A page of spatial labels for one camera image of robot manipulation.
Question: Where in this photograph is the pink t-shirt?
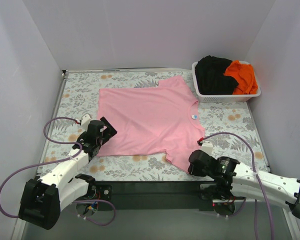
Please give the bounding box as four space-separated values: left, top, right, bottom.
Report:
97 76 205 172

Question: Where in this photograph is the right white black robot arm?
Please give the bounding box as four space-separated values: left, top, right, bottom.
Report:
188 150 300 219

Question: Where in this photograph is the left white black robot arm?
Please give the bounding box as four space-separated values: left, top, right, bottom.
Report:
18 114 117 230

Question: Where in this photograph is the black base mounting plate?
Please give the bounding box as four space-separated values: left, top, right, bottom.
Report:
91 181 233 211

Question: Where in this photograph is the white plastic laundry basket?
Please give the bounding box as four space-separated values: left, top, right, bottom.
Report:
191 61 262 103

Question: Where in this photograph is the black t-shirt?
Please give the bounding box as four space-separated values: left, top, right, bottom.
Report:
194 55 239 95

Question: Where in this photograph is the orange t-shirt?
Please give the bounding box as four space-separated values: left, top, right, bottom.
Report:
224 60 259 95

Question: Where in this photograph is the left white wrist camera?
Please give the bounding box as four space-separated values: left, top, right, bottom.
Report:
76 113 93 130

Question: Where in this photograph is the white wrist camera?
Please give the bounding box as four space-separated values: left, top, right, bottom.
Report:
76 113 93 130
197 137 214 156

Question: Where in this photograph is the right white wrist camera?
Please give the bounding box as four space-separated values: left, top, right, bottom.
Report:
197 137 214 156

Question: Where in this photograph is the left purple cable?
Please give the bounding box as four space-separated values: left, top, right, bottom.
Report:
0 116 117 227

